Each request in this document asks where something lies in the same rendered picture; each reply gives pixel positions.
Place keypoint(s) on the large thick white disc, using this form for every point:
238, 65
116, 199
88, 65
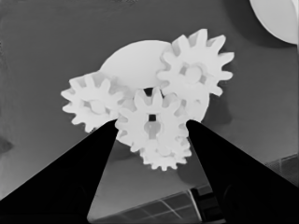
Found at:
277, 17

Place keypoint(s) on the dark robot body block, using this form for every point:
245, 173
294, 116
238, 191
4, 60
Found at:
209, 203

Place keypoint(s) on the white toothed gear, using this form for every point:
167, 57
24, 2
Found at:
214, 70
162, 159
134, 120
82, 112

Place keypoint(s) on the white round carrier with pins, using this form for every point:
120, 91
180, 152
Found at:
134, 65

